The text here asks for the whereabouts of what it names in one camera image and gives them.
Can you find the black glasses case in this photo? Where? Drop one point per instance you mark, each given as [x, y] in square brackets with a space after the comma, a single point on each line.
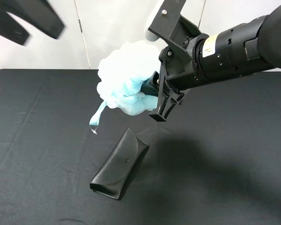
[120, 167]

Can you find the black table cloth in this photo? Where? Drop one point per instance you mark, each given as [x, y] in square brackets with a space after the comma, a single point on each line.
[215, 161]

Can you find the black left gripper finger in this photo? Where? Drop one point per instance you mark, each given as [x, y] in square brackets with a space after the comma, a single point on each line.
[11, 29]
[38, 13]

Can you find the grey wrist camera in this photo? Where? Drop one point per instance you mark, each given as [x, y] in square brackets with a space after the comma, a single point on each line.
[151, 37]

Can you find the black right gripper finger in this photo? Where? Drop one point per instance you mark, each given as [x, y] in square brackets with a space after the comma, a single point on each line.
[168, 97]
[150, 86]

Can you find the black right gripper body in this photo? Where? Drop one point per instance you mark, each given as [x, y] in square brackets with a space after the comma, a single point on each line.
[181, 56]

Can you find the blue white bath loofah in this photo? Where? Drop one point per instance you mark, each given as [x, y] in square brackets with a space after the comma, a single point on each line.
[122, 75]

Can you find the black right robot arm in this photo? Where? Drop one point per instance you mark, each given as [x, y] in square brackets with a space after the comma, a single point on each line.
[242, 50]

